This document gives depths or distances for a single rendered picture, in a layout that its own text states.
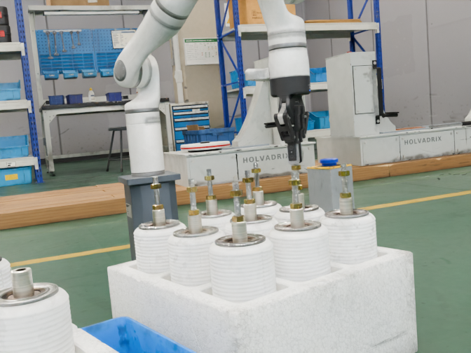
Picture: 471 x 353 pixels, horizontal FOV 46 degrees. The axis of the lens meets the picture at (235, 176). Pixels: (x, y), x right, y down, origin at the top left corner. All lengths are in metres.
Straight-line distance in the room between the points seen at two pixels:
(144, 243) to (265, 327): 0.31
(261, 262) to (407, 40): 7.68
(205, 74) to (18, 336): 6.96
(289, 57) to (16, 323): 0.64
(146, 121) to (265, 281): 0.80
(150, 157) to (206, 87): 6.02
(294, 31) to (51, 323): 0.65
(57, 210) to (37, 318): 2.28
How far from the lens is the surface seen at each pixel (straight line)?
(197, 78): 7.48
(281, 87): 1.02
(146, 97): 1.53
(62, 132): 9.34
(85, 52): 7.05
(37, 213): 2.91
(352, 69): 3.65
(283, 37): 1.03
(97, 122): 9.40
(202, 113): 6.64
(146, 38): 1.44
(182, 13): 1.39
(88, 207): 2.93
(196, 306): 0.82
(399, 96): 8.53
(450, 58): 7.74
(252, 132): 3.40
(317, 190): 1.21
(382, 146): 3.68
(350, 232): 0.94
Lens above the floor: 0.43
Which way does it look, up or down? 6 degrees down
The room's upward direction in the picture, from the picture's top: 5 degrees counter-clockwise
